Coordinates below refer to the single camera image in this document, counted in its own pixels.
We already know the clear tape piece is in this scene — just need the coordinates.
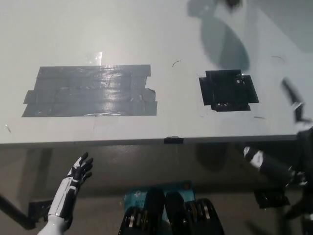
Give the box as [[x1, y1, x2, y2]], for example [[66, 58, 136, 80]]
[[84, 50, 103, 66]]

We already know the grey duct tape patch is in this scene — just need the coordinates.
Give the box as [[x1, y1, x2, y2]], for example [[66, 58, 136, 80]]
[[21, 64, 158, 118]]

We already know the small black tape strip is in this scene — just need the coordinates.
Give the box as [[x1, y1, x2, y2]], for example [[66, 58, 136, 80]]
[[164, 136, 184, 144]]

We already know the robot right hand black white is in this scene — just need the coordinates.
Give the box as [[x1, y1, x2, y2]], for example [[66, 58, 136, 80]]
[[243, 77, 313, 189]]

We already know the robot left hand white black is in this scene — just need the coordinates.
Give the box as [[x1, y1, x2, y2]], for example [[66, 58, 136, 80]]
[[39, 152, 94, 235]]

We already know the black floor tape patch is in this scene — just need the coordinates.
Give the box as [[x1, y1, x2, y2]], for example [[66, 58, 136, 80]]
[[28, 199, 53, 221], [254, 188, 291, 209]]

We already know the black table leg bar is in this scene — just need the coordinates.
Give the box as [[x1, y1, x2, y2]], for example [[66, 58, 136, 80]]
[[0, 192, 37, 231], [284, 197, 313, 221]]

